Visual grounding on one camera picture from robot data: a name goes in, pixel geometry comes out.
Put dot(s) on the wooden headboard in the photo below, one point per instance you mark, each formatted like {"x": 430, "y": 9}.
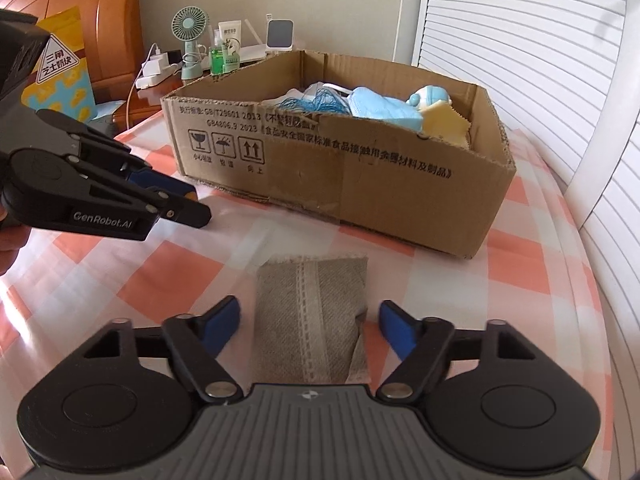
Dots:
{"x": 115, "y": 20}

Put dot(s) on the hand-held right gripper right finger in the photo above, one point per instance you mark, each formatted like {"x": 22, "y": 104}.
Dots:
{"x": 395, "y": 325}

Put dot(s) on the white framed square stand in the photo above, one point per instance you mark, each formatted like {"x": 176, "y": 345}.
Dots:
{"x": 280, "y": 35}

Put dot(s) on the brown cardboard box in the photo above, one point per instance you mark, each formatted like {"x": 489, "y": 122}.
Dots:
{"x": 380, "y": 195}

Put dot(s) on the small blue white plush toy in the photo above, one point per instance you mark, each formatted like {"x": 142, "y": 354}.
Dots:
{"x": 430, "y": 96}

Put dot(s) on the green handheld fan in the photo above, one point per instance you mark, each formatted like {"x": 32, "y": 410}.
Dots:
{"x": 190, "y": 22}

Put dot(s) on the orange white checkered bedsheet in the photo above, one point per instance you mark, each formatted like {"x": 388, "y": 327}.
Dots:
{"x": 150, "y": 285}

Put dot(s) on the green sanitizer bottle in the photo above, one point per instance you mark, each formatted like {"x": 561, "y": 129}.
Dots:
{"x": 217, "y": 57}

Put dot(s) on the white charger block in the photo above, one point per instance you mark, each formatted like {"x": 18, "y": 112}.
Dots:
{"x": 155, "y": 67}

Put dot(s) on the yellow snack bag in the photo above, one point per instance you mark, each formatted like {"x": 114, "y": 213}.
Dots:
{"x": 70, "y": 90}

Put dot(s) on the yellow cloth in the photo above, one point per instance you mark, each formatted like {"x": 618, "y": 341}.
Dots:
{"x": 445, "y": 122}

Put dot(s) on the bundle of blue thread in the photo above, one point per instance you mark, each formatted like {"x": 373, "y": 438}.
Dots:
{"x": 320, "y": 102}

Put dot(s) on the white router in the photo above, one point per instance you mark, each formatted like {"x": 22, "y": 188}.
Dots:
{"x": 252, "y": 55}

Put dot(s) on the wooden nightstand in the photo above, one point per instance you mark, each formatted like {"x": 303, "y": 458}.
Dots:
{"x": 145, "y": 107}

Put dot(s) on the white standing tube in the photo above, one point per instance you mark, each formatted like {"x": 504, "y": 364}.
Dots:
{"x": 231, "y": 30}

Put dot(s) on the white louvered closet door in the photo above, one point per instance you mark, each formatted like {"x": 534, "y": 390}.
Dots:
{"x": 620, "y": 260}
{"x": 500, "y": 35}

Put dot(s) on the black adapter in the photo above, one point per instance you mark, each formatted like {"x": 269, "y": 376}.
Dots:
{"x": 175, "y": 56}

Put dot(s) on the blue face mask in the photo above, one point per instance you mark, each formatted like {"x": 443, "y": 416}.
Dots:
{"x": 385, "y": 110}

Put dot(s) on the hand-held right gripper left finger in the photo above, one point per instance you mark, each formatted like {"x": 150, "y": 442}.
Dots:
{"x": 222, "y": 320}

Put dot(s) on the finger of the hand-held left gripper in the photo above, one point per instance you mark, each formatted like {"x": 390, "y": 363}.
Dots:
{"x": 185, "y": 212}
{"x": 160, "y": 182}

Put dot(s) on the green cream tube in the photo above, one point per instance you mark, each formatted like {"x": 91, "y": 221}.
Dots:
{"x": 231, "y": 60}

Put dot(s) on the grey nonwoven sachet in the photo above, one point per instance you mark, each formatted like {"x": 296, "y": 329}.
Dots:
{"x": 310, "y": 320}

